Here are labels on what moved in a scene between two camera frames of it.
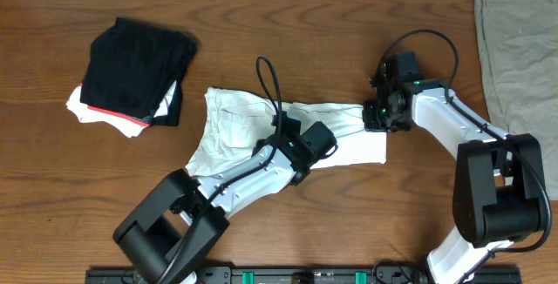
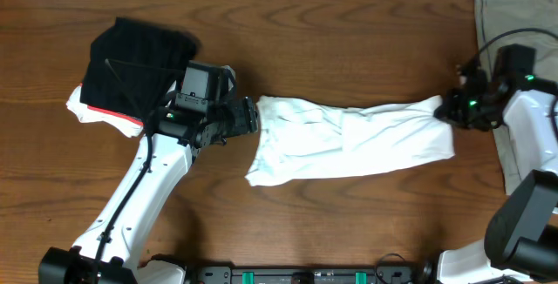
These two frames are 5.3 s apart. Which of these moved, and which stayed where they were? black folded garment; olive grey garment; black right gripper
Moved: black right gripper
Stayed: olive grey garment; black folded garment
